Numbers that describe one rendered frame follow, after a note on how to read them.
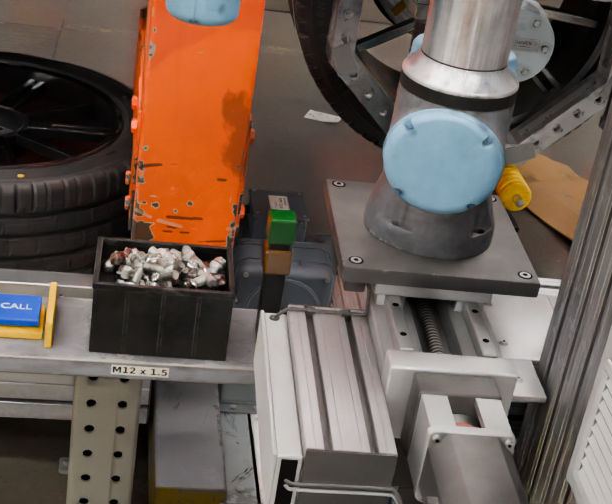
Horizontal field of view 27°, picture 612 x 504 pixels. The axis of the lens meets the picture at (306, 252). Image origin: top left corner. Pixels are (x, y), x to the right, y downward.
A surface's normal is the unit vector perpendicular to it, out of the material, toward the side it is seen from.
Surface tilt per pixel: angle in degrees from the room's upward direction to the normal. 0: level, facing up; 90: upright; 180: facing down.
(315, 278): 67
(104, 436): 90
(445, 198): 97
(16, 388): 90
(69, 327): 0
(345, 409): 0
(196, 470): 0
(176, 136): 90
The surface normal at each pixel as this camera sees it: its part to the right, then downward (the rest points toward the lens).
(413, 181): -0.19, 0.55
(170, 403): 0.14, -0.87
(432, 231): -0.06, 0.18
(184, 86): 0.11, 0.48
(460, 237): 0.36, 0.20
